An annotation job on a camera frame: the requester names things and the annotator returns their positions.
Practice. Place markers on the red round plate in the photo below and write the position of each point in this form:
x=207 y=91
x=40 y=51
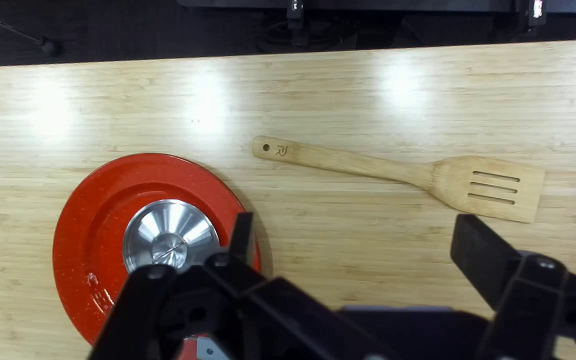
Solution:
x=94 y=226

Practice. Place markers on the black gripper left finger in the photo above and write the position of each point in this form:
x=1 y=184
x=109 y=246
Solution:
x=188 y=306

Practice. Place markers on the slotted wooden spatula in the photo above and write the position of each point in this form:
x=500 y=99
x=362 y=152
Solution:
x=341 y=160

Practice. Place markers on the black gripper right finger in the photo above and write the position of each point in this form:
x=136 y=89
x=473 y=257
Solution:
x=541 y=300

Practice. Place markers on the steel pot lid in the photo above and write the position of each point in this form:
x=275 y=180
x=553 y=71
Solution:
x=168 y=226

